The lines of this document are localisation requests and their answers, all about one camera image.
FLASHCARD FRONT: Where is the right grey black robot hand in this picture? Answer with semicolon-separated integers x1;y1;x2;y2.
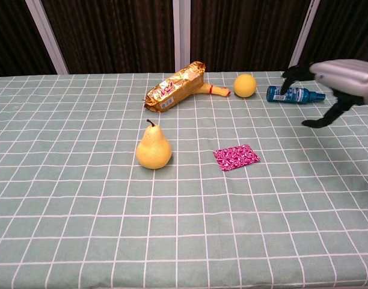
281;58;368;129

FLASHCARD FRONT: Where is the pink patterned packet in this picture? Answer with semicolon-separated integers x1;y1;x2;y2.
213;144;260;173

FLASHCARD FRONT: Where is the dark brown screen panel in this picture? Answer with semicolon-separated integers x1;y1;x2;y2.
0;0;57;78
189;0;311;73
40;0;176;75
295;0;368;82

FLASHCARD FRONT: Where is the blue spray bottle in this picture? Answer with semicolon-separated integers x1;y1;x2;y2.
266;85;327;105

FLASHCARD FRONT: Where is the yellow ball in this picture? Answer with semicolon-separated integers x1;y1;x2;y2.
233;73;257;98

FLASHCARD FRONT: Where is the yellow toy with red band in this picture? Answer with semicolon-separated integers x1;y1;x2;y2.
197;83;232;99

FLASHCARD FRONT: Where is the gold foil biscuit package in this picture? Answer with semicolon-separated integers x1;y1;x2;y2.
144;61;206;113

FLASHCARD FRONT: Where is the yellow pear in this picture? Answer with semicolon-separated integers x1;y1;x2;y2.
135;119;173;170

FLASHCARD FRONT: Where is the green checked tablecloth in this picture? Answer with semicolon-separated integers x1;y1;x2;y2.
0;69;368;289

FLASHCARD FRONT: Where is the white frame post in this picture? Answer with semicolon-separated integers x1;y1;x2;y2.
24;0;69;75
287;0;322;72
172;0;191;73

